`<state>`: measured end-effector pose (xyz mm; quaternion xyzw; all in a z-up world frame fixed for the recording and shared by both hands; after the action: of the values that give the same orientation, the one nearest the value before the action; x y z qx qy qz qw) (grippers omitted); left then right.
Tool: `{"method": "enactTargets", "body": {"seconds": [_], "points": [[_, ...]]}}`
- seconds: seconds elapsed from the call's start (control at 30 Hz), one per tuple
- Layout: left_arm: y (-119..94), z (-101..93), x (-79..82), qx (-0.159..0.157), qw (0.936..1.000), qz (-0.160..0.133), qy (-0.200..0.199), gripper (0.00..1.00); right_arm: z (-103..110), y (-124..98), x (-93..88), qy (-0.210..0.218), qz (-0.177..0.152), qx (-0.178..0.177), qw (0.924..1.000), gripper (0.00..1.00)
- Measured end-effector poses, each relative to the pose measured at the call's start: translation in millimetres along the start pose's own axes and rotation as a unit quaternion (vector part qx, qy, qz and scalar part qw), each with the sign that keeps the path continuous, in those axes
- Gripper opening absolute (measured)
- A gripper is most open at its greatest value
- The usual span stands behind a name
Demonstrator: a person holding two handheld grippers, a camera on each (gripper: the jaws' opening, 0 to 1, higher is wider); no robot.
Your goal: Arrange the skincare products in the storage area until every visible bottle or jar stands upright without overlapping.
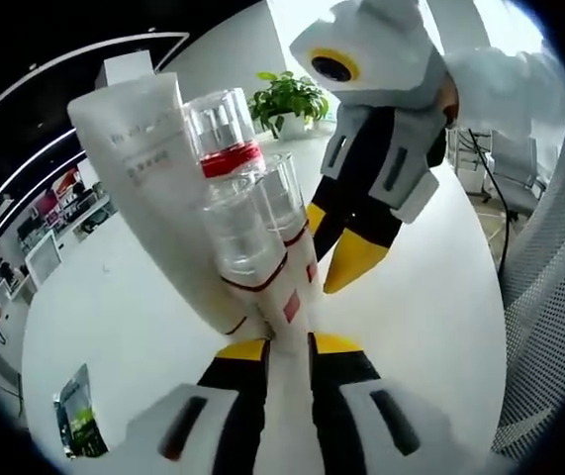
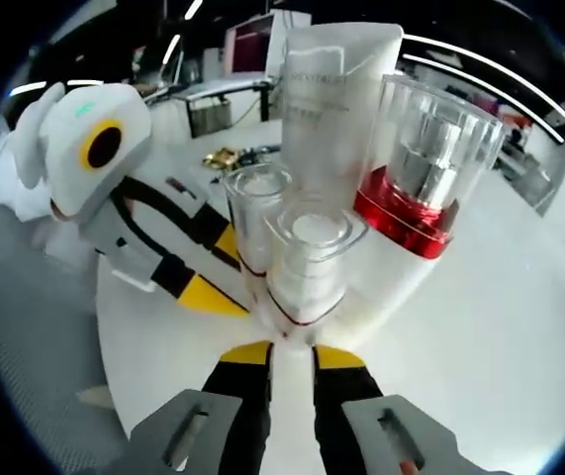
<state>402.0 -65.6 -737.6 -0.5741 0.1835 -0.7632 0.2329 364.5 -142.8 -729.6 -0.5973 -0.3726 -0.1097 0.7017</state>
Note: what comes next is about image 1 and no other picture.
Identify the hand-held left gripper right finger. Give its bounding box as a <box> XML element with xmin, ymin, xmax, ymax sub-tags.
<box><xmin>307</xmin><ymin>332</ymin><xmax>463</xmax><ymax>475</ymax></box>

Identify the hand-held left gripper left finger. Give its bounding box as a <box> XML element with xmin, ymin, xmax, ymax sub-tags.
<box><xmin>124</xmin><ymin>338</ymin><xmax>270</xmax><ymax>475</ymax></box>

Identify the white red-label skincare bottle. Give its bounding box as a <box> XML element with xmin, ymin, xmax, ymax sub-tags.
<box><xmin>199</xmin><ymin>171</ymin><xmax>316</xmax><ymax>475</ymax></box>
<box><xmin>254</xmin><ymin>151</ymin><xmax>323</xmax><ymax>331</ymax></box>

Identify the white red-collar skincare bottle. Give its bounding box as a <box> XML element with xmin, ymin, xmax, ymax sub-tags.
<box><xmin>181</xmin><ymin>87</ymin><xmax>264</xmax><ymax>180</ymax></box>

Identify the silver green skincare sachet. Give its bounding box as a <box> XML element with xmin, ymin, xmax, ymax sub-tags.
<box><xmin>52</xmin><ymin>363</ymin><xmax>111</xmax><ymax>460</ymax></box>

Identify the white skincare tube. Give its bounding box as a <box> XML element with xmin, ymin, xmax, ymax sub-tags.
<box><xmin>67</xmin><ymin>72</ymin><xmax>248</xmax><ymax>338</ymax></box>

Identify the person's right hand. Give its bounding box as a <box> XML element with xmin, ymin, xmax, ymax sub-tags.
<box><xmin>431</xmin><ymin>77</ymin><xmax>462</xmax><ymax>129</ymax></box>

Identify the potted green plant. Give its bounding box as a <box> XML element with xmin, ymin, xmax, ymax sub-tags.
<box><xmin>247</xmin><ymin>70</ymin><xmax>331</xmax><ymax>141</ymax></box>

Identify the grey mesh office chair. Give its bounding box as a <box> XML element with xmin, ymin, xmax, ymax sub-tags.
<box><xmin>492</xmin><ymin>113</ymin><xmax>565</xmax><ymax>454</ymax></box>

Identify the white mesh chair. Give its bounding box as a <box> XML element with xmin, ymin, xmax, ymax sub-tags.
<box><xmin>23</xmin><ymin>230</ymin><xmax>64</xmax><ymax>289</ymax></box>

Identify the black cable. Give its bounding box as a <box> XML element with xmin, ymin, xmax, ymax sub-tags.
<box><xmin>463</xmin><ymin>126</ymin><xmax>514</xmax><ymax>278</ymax></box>

